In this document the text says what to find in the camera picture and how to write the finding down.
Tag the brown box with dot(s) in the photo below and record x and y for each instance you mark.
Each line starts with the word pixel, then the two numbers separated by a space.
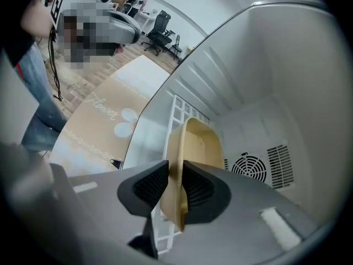
pixel 198 139

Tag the white desk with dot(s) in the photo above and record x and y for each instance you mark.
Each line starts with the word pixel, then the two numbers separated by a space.
pixel 144 19

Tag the small black chair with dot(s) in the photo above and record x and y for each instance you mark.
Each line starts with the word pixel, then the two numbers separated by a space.
pixel 176 47

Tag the black mini fridge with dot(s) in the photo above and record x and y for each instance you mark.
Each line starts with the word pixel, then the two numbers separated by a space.
pixel 289 79

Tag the person's black shirt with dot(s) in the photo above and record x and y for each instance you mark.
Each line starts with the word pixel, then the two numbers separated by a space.
pixel 13 32

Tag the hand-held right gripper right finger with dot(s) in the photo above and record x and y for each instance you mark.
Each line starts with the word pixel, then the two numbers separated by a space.
pixel 242 225

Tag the person's blue jeans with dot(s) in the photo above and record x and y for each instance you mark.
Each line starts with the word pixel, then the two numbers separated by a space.
pixel 41 98

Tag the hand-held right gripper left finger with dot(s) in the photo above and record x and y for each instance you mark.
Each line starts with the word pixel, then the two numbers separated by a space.
pixel 110 197

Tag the black office chair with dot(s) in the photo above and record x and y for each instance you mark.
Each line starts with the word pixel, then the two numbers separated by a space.
pixel 158 29

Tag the person's left forearm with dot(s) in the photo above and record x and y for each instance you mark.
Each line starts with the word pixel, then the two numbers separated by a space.
pixel 34 18

